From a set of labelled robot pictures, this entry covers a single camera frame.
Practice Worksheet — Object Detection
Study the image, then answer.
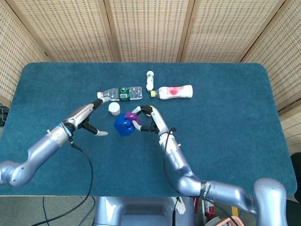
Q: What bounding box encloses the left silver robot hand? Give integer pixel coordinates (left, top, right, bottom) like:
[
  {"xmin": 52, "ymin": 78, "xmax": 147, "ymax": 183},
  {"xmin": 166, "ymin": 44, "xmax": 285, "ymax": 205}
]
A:
[{"xmin": 61, "ymin": 97, "xmax": 111, "ymax": 137}]

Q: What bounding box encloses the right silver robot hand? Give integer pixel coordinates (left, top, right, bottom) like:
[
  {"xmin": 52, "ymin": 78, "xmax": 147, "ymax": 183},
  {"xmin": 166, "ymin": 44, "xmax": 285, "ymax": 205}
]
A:
[{"xmin": 131, "ymin": 105, "xmax": 170, "ymax": 137}]

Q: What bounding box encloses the purple plastic toy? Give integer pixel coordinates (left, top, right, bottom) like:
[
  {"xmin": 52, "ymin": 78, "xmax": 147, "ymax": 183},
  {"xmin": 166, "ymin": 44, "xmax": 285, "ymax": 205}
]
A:
[{"xmin": 124, "ymin": 112, "xmax": 142, "ymax": 126}]

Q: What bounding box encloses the blue purple toy block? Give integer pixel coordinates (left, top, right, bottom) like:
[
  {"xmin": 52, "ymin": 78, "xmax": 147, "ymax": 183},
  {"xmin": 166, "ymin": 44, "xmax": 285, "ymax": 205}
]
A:
[{"xmin": 113, "ymin": 113, "xmax": 135, "ymax": 137}]

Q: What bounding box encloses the white pink-print bottle yellow cap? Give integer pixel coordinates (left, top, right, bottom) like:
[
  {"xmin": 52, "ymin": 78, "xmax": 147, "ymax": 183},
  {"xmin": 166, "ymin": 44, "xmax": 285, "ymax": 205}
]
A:
[{"xmin": 150, "ymin": 84, "xmax": 194, "ymax": 100}]

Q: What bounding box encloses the small white jar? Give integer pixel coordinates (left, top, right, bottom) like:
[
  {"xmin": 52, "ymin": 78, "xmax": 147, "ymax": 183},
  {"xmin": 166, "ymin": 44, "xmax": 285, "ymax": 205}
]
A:
[{"xmin": 108, "ymin": 102, "xmax": 121, "ymax": 116}]

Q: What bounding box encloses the small white drink bottle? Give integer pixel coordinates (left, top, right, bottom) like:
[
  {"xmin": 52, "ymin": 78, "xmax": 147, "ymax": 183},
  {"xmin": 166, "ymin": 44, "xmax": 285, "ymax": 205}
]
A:
[{"xmin": 145, "ymin": 71, "xmax": 155, "ymax": 91}]

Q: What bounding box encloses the clear green-label water bottle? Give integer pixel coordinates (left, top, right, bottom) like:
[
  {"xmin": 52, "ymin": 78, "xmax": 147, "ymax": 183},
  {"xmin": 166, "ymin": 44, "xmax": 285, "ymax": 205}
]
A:
[{"xmin": 97, "ymin": 86, "xmax": 143, "ymax": 102}]

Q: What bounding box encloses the blue felt table cover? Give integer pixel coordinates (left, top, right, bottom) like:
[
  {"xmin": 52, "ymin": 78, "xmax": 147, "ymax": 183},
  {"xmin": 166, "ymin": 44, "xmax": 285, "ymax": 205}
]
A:
[{"xmin": 0, "ymin": 62, "xmax": 297, "ymax": 197}]

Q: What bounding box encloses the black electronic device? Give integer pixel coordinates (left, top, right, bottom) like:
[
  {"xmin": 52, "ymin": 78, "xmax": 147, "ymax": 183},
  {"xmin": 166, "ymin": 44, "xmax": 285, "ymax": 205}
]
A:
[{"xmin": 0, "ymin": 105, "xmax": 9, "ymax": 126}]

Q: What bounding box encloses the woven bamboo folding screen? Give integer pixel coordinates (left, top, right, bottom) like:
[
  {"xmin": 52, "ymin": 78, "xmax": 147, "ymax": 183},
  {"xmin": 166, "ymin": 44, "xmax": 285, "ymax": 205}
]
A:
[{"xmin": 0, "ymin": 0, "xmax": 301, "ymax": 153}]

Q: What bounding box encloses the silver-blue robot torso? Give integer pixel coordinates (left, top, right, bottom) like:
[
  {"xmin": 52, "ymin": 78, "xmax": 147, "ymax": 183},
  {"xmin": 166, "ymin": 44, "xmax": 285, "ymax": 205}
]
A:
[{"xmin": 93, "ymin": 196, "xmax": 196, "ymax": 226}]

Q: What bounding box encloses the red fire extinguisher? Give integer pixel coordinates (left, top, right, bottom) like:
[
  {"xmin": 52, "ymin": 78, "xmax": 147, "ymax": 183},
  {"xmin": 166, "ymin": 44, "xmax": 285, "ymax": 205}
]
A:
[{"xmin": 203, "ymin": 199, "xmax": 216, "ymax": 218}]

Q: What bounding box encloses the pink plastic basket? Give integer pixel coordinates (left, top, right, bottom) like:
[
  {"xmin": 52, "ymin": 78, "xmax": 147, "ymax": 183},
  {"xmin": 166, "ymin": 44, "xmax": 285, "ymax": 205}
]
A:
[{"xmin": 206, "ymin": 217, "xmax": 243, "ymax": 226}]

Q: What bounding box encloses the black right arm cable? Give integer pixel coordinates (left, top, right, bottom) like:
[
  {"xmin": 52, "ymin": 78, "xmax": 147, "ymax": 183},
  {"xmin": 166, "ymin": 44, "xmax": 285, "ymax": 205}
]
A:
[{"xmin": 163, "ymin": 127, "xmax": 238, "ymax": 226}]

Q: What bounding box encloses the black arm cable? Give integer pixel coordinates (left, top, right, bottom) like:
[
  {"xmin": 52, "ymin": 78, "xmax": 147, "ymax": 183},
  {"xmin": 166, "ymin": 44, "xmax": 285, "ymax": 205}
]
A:
[
  {"xmin": 163, "ymin": 127, "xmax": 238, "ymax": 226},
  {"xmin": 29, "ymin": 138, "xmax": 94, "ymax": 226}
]

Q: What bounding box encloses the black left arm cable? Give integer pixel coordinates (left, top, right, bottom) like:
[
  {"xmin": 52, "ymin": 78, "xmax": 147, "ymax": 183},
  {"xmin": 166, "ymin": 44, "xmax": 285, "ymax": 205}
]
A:
[{"xmin": 29, "ymin": 138, "xmax": 94, "ymax": 226}]

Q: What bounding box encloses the blue floor cable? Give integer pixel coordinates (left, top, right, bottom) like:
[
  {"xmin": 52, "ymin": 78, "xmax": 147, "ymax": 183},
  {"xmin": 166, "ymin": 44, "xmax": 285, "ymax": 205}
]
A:
[{"xmin": 41, "ymin": 196, "xmax": 96, "ymax": 226}]

